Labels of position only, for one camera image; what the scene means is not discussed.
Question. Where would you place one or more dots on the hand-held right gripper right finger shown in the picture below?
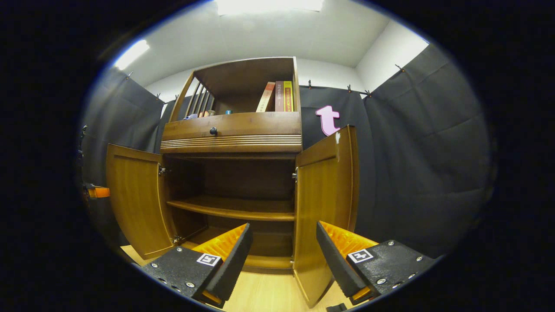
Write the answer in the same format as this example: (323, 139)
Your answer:
(336, 260)

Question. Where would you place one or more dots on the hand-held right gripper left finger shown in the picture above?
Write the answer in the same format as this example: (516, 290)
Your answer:
(234, 260)

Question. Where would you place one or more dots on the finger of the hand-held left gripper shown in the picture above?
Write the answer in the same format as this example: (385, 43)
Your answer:
(100, 192)

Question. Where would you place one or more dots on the wooden cabinet door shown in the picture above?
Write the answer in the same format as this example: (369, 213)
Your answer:
(321, 203)
(134, 199)

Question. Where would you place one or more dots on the wooden double-door shoe cabinet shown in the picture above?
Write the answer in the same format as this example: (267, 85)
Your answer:
(243, 78)

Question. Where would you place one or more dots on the wooden inner cabinet shelf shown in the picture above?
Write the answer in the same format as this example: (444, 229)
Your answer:
(234, 208)

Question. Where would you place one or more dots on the wooden cabinet drawer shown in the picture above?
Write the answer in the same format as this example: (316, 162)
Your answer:
(260, 125)

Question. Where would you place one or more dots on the black backdrop cloth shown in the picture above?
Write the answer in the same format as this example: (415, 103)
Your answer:
(412, 173)

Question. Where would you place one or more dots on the blue toy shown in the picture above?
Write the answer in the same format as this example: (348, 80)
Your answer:
(190, 116)

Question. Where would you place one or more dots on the small ceiling light panel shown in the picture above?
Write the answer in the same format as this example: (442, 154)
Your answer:
(131, 55)

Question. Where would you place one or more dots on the beige and red book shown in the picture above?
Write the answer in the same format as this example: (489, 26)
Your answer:
(266, 97)

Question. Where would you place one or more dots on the dark red book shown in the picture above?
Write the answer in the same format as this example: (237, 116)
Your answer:
(279, 97)

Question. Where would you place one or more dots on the yellow and red book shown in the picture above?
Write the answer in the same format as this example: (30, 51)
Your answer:
(288, 97)

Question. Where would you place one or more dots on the large ceiling light panel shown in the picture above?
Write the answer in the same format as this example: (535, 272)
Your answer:
(269, 6)

